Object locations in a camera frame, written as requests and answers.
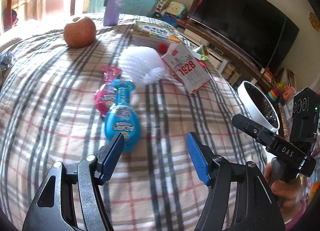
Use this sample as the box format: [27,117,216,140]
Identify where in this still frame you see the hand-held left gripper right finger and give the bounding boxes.
[186,132,287,231]

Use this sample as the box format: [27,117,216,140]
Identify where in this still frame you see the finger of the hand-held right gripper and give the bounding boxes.
[232,114,282,148]

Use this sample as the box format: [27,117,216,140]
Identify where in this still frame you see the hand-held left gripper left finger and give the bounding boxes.
[22,132,125,231]

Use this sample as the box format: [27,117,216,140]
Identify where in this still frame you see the white trash bin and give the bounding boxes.
[237,81,280,133]

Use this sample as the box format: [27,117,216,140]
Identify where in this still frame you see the blue candy packet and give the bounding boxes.
[104,79,142,153]

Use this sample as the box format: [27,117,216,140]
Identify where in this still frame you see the person's right hand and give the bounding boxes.
[264,157,310,208]

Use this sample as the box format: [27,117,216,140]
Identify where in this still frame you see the brown cardboard box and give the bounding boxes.
[277,67,297,89]

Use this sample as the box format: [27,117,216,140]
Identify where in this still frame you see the pink candy packet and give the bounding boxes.
[94,65,122,118]

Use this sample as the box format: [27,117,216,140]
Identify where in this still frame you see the stacked yellow cups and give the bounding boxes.
[223,63,234,78]

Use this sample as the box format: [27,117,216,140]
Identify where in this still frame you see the white carton with red print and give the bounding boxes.
[162,44,210,96]

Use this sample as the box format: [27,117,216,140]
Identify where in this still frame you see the green snack wrapper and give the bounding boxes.
[192,45,210,61]

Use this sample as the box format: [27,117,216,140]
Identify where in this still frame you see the television cabinet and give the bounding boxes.
[175,16,273,89]

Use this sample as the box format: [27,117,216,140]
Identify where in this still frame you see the black television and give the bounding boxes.
[187,0,300,69]

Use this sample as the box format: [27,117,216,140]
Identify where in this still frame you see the apple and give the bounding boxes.
[63,16,97,49]

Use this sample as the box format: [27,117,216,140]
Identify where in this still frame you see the picture book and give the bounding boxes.
[131,21,185,50]

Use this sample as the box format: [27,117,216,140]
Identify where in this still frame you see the blue toy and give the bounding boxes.
[160,13,179,23]

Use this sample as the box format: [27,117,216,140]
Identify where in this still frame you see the pale yellow toy box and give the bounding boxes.
[166,1,187,18]

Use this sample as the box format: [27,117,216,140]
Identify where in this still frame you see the crumpled silver wrapper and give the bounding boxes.
[0,51,13,72]

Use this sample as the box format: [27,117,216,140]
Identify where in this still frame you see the purple water bottle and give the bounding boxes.
[103,0,125,27]

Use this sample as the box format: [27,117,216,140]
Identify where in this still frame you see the round wheel toy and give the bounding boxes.
[155,0,169,13]

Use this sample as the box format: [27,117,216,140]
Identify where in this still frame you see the rainbow stacking ring toy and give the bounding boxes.
[266,83,287,105]

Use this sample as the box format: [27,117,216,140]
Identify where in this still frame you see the gold wall decal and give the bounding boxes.
[309,11,320,32]

